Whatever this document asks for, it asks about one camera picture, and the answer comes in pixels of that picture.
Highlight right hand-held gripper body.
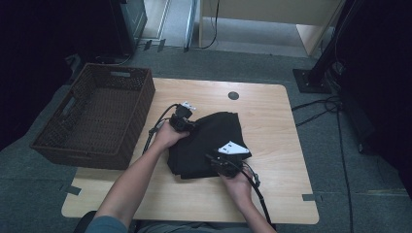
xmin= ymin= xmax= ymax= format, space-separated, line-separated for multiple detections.
xmin=212 ymin=140 xmax=252 ymax=179

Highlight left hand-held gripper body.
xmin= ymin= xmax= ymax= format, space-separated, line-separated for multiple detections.
xmin=168 ymin=101 xmax=199 ymax=133

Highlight black pants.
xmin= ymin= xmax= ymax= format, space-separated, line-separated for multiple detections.
xmin=166 ymin=111 xmax=254 ymax=181

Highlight brown wicker basket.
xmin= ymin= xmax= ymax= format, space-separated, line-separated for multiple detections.
xmin=29 ymin=62 xmax=156 ymax=171

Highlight person's left hand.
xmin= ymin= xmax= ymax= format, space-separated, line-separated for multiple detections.
xmin=152 ymin=120 xmax=190 ymax=151

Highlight person's right hand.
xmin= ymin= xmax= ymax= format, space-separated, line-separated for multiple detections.
xmin=220 ymin=169 xmax=254 ymax=209

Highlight person's grey trouser lap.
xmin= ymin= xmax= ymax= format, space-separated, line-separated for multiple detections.
xmin=135 ymin=219 xmax=255 ymax=233

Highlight black cabinet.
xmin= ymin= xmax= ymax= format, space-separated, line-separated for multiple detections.
xmin=109 ymin=0 xmax=149 ymax=58

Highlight grey-blue shirt sleeve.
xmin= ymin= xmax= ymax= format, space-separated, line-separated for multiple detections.
xmin=84 ymin=215 xmax=129 ymax=233

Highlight beige wooden furniture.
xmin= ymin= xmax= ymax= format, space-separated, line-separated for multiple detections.
xmin=197 ymin=0 xmax=345 ymax=58

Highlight black chair seat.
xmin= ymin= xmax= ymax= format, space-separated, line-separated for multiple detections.
xmin=72 ymin=210 xmax=98 ymax=233

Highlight dark curtain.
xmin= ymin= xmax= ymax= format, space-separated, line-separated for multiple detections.
xmin=0 ymin=0 xmax=115 ymax=151
xmin=334 ymin=0 xmax=412 ymax=198

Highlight black slanted stand pole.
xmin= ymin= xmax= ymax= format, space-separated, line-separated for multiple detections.
xmin=309 ymin=0 xmax=361 ymax=85

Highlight right hand-held gripper cable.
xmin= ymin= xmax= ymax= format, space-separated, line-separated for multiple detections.
xmin=240 ymin=160 xmax=277 ymax=228

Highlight grey metal rail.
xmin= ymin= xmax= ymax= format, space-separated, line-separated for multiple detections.
xmin=183 ymin=0 xmax=199 ymax=53

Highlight hanging black cable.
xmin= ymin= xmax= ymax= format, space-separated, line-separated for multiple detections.
xmin=199 ymin=0 xmax=222 ymax=50

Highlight black floor cables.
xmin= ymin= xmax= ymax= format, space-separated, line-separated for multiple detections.
xmin=291 ymin=94 xmax=356 ymax=233

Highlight black stand base plate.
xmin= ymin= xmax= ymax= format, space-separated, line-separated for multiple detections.
xmin=292 ymin=68 xmax=332 ymax=95

